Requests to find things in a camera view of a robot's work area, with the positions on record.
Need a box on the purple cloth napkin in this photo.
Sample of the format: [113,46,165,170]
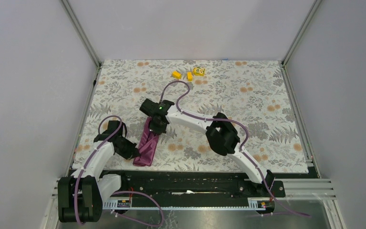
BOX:
[133,117,159,167]

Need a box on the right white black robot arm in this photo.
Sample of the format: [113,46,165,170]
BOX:
[140,99,275,197]

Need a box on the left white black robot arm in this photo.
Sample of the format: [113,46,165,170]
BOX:
[58,115,141,225]

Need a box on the yellow block left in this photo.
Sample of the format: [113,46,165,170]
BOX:
[172,71,182,80]

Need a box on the yellow block middle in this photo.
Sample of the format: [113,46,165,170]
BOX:
[186,72,193,82]

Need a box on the yellow patterned block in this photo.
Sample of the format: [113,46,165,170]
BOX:
[193,67,205,76]

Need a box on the floral tablecloth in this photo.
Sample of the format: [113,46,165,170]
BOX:
[72,60,308,173]

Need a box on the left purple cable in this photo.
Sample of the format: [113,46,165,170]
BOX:
[73,115,165,228]

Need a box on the purple cable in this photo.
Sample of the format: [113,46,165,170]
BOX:
[73,115,165,228]
[159,80,312,219]

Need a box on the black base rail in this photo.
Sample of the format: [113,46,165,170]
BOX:
[100,170,286,208]

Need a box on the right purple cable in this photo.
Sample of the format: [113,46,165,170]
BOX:
[159,80,312,219]

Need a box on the left aluminium frame post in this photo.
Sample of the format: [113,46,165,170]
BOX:
[59,0,102,68]

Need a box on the aluminium frame post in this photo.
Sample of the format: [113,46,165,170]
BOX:
[281,0,323,66]
[59,0,102,68]

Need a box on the right aluminium frame post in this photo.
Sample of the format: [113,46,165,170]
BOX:
[281,0,323,66]

